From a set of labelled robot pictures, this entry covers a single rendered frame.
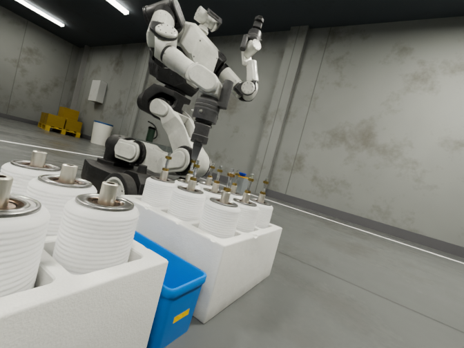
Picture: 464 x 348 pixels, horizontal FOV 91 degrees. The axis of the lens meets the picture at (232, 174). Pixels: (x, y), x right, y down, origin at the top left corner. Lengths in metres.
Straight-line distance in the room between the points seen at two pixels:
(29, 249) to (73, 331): 0.10
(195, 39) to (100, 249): 1.07
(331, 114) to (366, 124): 0.52
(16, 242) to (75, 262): 0.09
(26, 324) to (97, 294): 0.06
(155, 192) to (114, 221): 0.38
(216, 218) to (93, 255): 0.29
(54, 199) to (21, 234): 0.15
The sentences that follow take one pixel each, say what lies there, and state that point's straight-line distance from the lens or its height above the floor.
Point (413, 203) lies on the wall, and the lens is 3.75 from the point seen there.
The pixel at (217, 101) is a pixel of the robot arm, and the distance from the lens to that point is 0.82.
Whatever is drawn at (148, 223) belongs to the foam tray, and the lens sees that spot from 0.67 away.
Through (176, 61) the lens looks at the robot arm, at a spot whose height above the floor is 0.65.
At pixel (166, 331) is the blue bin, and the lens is 0.51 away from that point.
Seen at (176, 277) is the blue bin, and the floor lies 0.08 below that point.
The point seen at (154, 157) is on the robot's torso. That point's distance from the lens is 1.27.
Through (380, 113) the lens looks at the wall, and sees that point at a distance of 3.91.
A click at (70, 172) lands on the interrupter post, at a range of 0.47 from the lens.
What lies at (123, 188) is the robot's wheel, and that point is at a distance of 1.02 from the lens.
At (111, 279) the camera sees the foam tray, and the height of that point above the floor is 0.18.
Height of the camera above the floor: 0.35
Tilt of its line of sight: 2 degrees down
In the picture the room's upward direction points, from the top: 15 degrees clockwise
